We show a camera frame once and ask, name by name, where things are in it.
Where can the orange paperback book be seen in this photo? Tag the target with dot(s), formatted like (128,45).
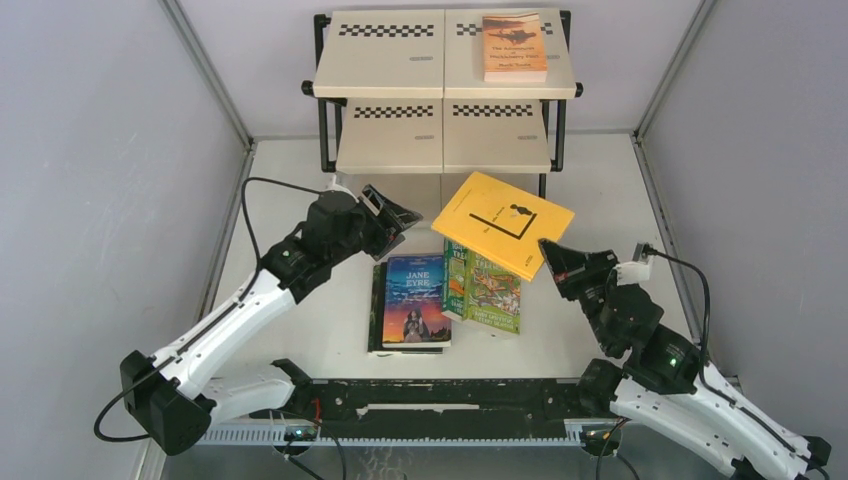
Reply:
(513,49)

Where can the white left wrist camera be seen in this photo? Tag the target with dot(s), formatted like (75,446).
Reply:
(342,182)

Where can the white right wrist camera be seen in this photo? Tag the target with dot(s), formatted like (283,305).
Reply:
(638,269)

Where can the dark green treehouse book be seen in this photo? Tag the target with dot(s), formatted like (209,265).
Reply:
(453,287)

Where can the cream three-tier shelf rack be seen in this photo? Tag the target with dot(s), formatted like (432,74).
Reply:
(404,92)

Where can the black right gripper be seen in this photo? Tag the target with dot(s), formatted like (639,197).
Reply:
(566,262)

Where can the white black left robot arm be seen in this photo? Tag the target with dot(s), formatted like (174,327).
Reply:
(175,394)

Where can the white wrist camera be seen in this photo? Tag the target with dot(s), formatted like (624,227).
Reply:
(342,182)
(638,269)

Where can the Jane Eyre blue book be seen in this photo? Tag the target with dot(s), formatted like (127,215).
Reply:
(413,313)

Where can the light green treehouse book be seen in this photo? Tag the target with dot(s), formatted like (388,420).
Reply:
(492,297)

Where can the yellow book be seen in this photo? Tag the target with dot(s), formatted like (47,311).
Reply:
(502,223)

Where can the black mounting base rail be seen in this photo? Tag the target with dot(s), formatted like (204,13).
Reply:
(440,410)

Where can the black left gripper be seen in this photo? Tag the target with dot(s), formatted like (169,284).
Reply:
(389,223)

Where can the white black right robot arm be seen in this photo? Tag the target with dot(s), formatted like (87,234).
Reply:
(655,376)

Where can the dark black-green book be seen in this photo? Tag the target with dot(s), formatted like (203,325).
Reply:
(376,321)

